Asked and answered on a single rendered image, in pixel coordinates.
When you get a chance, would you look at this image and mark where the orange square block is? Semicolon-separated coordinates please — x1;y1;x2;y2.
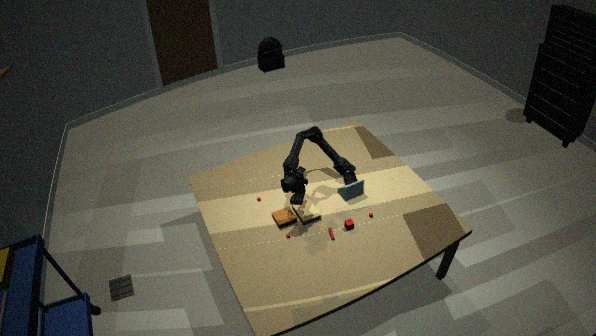
271;207;297;229

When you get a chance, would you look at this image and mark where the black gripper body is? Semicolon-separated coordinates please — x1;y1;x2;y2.
290;178;308;205

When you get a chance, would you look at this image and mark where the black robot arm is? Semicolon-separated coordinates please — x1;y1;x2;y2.
280;126;359;193

